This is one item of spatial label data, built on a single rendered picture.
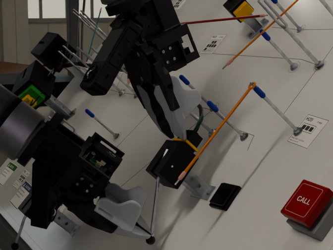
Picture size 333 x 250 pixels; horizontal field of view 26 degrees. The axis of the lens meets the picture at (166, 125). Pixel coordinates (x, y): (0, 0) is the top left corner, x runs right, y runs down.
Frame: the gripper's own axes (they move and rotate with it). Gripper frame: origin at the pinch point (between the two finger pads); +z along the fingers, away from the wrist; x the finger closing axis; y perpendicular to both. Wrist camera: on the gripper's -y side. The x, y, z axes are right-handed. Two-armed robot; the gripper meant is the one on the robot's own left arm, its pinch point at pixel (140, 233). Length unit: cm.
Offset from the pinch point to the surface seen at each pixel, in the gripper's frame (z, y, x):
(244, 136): 4.6, 15.0, 14.6
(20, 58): -111, -361, 590
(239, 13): -5.7, 21.8, 37.3
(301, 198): 9.8, 24.4, -8.1
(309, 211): 10.6, 25.1, -10.7
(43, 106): -27, -48, 82
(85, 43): -68, -339, 666
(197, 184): 2.8, 7.8, 7.3
